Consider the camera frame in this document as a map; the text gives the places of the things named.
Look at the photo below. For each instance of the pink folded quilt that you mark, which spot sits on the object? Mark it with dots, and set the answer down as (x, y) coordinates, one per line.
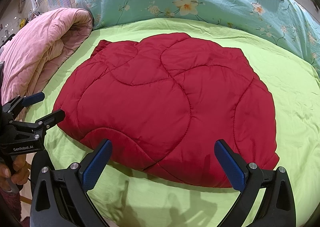
(37, 51)

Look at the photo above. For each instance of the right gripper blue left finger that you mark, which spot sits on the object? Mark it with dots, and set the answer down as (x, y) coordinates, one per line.
(93, 164)

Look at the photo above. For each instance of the pink fleece sleeve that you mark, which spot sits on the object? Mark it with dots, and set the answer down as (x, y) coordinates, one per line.
(13, 202)

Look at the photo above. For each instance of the person's left hand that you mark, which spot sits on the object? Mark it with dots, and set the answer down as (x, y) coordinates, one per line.
(20, 176)

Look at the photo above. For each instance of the red quilted puffer coat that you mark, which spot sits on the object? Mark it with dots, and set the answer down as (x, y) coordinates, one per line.
(164, 102)

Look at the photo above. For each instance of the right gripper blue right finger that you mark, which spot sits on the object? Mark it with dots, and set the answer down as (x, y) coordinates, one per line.
(232, 164)

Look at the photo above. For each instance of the teal floral duvet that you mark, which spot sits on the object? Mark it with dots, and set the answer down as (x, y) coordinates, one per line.
(283, 22)

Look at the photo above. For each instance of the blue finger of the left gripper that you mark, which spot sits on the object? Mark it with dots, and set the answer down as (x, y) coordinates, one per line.
(33, 99)
(51, 119)

